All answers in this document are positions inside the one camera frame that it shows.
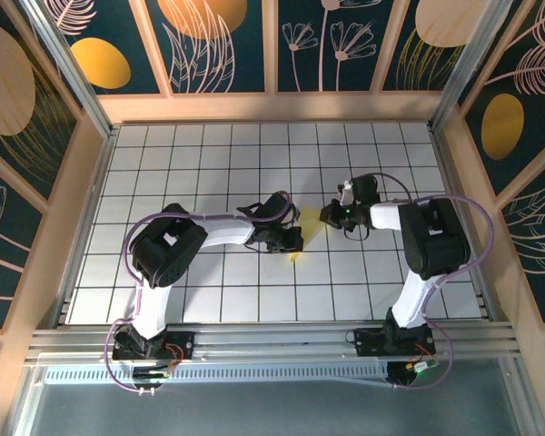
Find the yellow paper sheet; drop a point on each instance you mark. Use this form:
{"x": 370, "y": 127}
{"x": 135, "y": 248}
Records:
{"x": 311, "y": 224}

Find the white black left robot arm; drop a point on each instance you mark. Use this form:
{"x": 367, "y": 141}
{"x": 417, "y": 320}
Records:
{"x": 222, "y": 232}

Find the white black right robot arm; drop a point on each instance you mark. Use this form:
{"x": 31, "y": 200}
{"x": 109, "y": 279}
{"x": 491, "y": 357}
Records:
{"x": 413, "y": 300}

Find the grey metal sheet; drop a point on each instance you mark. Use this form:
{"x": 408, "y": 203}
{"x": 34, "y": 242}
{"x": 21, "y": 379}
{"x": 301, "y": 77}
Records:
{"x": 272, "y": 413}

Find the small circuit board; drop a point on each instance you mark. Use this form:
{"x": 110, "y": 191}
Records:
{"x": 420, "y": 367}

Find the aluminium rail beam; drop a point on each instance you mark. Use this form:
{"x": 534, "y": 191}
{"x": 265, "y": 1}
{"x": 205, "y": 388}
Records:
{"x": 277, "y": 338}

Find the aluminium side rail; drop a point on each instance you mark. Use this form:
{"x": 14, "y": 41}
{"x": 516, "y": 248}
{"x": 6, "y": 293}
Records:
{"x": 452, "y": 181}
{"x": 101, "y": 172}

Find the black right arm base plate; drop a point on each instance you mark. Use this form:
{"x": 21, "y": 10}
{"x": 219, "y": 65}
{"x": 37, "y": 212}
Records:
{"x": 368, "y": 343}

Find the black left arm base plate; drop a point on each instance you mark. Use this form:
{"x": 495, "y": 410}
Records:
{"x": 181, "y": 343}

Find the aluminium corner post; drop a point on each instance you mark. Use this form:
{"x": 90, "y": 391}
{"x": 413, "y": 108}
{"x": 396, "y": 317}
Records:
{"x": 470, "y": 68}
{"x": 75, "y": 77}

